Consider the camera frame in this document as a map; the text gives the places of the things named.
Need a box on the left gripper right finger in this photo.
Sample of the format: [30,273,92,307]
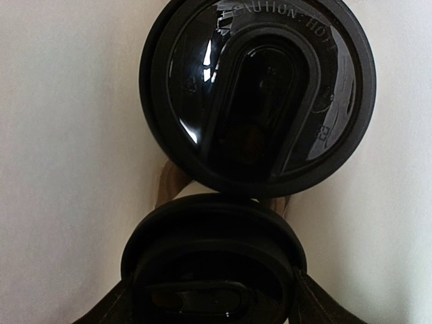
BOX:
[290,267,366,324]

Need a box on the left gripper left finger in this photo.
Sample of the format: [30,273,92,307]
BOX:
[74,276,135,324]

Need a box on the black plastic cup lid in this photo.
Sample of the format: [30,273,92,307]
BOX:
[121,194,306,323]

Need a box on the brown cardboard cup carrier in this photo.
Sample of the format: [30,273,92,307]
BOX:
[155,160,291,218]

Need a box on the beige paper bag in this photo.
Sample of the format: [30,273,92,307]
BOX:
[1,1,431,323]

